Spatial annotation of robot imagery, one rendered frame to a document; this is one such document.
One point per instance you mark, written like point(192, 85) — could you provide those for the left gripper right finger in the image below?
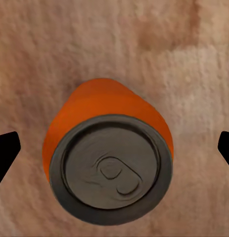
point(223, 145)

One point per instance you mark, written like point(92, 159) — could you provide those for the can of soda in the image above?
point(108, 154)

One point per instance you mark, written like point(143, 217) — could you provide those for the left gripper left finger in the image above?
point(9, 149)

